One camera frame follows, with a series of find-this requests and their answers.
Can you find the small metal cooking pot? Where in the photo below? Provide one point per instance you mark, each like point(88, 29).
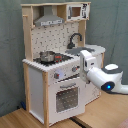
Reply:
point(47, 56)

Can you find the grey range hood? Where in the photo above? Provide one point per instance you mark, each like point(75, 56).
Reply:
point(48, 18)

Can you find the black toy faucet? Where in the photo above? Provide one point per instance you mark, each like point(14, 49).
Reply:
point(74, 40)

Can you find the wooden toy kitchen unit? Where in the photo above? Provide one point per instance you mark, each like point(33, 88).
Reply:
point(54, 36)

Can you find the white oven door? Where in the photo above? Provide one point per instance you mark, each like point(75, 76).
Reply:
point(66, 99)

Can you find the white cabinet door with dispenser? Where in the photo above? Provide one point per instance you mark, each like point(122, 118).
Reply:
point(91, 91)

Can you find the black toy stovetop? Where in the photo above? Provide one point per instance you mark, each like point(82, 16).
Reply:
point(59, 58)

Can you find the right red stove knob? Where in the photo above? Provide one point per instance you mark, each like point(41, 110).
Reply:
point(74, 69)

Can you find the grey toy sink basin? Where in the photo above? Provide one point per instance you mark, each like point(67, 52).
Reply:
point(75, 51)

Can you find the toy microwave with door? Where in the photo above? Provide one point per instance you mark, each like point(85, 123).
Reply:
point(78, 11)

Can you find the left red stove knob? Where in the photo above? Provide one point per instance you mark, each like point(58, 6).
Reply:
point(56, 75)

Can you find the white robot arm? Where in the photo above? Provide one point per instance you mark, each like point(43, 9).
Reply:
point(107, 79)

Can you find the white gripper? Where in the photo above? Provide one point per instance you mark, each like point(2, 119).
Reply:
point(87, 61)

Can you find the red stove knob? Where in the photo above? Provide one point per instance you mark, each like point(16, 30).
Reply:
point(74, 69)
point(56, 75)

